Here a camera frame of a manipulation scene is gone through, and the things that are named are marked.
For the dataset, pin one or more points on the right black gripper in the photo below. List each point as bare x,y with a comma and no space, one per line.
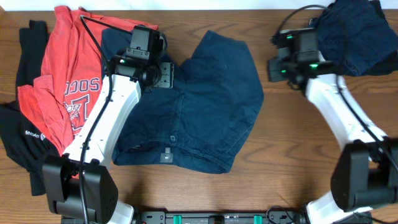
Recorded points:
275,74

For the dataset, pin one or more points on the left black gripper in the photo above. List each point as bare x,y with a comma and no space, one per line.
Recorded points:
168,79

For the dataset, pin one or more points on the navy blue denim shorts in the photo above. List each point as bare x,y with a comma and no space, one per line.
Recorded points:
203,121

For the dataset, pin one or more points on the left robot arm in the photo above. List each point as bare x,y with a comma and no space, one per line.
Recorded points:
78,184

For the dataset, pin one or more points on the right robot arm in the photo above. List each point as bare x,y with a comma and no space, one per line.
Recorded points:
365,176

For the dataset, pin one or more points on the folded navy garment pile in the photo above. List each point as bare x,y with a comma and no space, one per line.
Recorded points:
356,35

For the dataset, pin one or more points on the red printed t-shirt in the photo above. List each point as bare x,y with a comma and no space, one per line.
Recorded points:
61,99

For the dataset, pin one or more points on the black t-shirt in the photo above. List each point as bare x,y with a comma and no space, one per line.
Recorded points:
23,142

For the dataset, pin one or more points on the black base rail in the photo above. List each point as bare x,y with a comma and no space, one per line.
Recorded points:
278,216

